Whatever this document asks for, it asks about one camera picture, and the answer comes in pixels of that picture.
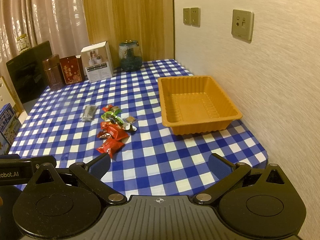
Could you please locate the large red snack packet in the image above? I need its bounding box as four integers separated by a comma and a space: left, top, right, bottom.
97, 138, 125, 158

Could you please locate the dark red candy packet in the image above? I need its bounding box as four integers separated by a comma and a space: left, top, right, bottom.
97, 131, 112, 139

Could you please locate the red candy with figure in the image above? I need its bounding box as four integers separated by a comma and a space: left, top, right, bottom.
106, 126, 129, 141

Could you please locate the white green snack bar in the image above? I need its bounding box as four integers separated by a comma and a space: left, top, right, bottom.
101, 111, 124, 125

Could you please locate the grey seaweed snack packet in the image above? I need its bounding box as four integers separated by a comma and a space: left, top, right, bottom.
81, 105, 97, 122

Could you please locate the small red candy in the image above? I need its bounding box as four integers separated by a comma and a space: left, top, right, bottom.
102, 105, 113, 112

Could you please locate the clear brown candy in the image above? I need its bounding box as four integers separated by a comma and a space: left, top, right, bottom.
125, 116, 137, 124

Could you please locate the green candy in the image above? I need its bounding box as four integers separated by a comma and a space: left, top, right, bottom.
110, 106, 121, 115

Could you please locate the blue milk carton box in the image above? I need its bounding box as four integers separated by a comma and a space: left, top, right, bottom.
0, 103, 21, 155

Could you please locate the white perforated box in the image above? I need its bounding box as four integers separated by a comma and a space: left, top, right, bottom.
0, 76, 15, 108

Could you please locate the orange plastic tray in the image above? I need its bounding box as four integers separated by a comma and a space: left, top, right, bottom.
158, 76, 242, 135

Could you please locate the red decorated tea box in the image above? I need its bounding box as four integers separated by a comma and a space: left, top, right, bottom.
60, 55, 85, 85

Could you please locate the brown tea canister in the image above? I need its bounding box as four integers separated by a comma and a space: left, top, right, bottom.
42, 54, 65, 91

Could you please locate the white product box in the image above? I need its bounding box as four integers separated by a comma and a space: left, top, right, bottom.
80, 41, 114, 83

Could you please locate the green glass jar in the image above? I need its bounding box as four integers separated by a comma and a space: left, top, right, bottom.
118, 40, 143, 72

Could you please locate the glass jar on sill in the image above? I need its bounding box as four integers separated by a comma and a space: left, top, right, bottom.
16, 34, 31, 54

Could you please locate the pink curtain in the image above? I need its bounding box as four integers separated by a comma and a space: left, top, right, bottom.
1, 0, 89, 86

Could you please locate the network wall outlet plate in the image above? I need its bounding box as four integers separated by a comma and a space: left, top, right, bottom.
231, 9, 254, 43

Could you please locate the double wall socket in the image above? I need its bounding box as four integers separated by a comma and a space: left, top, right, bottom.
183, 7, 201, 27

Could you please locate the wooden wall panel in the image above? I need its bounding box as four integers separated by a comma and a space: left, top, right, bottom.
83, 0, 175, 68

